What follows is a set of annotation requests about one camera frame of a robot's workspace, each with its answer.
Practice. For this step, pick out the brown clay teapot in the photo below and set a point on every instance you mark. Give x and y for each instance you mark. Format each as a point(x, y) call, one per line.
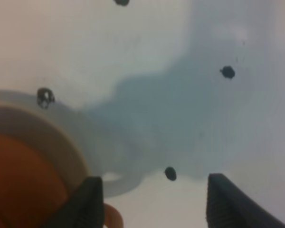
point(31, 190)

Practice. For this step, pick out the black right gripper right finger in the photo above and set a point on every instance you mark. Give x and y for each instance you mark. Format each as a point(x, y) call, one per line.
point(229, 207)

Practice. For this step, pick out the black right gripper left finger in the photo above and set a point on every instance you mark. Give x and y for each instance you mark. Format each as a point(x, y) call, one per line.
point(84, 208)

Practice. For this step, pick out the beige round teapot coaster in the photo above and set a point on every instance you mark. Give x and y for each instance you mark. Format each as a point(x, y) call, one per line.
point(77, 143)

